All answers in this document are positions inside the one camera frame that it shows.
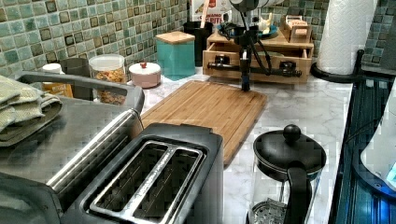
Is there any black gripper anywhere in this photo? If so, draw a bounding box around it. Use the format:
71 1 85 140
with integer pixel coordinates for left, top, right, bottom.
237 30 260 91

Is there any wooden drawer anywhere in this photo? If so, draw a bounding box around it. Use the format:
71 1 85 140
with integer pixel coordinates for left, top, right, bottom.
203 42 313 84

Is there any wooden drawer organizer cabinet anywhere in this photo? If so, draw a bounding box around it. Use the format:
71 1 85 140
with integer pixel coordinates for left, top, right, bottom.
202 29 315 85

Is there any light green bowl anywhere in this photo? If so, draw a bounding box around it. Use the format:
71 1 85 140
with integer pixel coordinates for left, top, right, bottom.
258 51 284 57

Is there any plush banana toy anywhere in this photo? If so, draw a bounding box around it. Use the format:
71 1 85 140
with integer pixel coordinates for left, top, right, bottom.
258 13 273 35

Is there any blue round plate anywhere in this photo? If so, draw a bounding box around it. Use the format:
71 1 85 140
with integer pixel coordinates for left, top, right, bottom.
217 23 278 39

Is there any wooden cutting board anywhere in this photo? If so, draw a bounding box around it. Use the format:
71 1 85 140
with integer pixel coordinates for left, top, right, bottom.
142 80 267 165

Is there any black utensil pot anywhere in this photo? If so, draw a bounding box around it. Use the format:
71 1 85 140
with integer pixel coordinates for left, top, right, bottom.
183 21 213 66

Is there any cereal box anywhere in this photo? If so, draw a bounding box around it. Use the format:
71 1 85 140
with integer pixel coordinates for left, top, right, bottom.
190 0 232 25

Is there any small wooden box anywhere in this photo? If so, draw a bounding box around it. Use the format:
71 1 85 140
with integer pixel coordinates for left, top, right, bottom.
279 15 312 43

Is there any beige wooden spoon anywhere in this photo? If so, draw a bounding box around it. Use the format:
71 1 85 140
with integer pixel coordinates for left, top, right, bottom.
200 0 210 29

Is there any teal canister with wooden lid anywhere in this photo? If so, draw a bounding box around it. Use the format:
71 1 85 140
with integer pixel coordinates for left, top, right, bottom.
156 31 195 81

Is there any pink bowl with white lid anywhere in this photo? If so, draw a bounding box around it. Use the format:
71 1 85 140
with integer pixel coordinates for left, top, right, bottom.
129 63 162 89

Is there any white paper towel roll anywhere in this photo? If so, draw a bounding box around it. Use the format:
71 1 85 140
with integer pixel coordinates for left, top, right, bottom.
317 0 378 76

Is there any glass french press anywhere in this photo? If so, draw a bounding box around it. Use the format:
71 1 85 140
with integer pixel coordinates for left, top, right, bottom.
246 124 327 224

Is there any black paper towel holder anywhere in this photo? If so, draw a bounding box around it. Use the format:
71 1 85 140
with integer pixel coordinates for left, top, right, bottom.
310 49 367 84

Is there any black silver toaster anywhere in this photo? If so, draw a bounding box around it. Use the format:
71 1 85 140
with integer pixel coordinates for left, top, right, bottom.
61 123 223 224

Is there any clear cereal jar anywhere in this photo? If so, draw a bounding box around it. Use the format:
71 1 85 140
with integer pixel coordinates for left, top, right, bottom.
89 54 127 105

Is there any dark grey mug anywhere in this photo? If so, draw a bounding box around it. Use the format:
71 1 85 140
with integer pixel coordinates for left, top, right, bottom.
59 57 94 102

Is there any orange bottle with white cap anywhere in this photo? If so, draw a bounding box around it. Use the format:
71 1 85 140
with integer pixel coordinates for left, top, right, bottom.
41 63 75 99

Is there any folded green towel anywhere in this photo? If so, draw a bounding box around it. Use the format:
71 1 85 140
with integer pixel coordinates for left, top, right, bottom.
0 77 63 147

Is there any silver toaster oven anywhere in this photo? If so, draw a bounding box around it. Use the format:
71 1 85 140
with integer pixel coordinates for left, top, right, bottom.
1 71 145 224

